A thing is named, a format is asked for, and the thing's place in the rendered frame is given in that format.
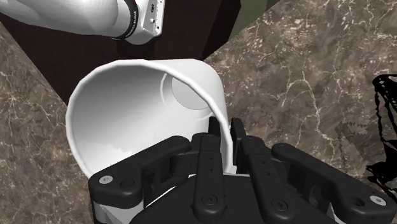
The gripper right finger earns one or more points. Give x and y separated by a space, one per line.
263 173

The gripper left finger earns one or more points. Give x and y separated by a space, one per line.
204 161

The white cup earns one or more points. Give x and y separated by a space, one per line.
124 118

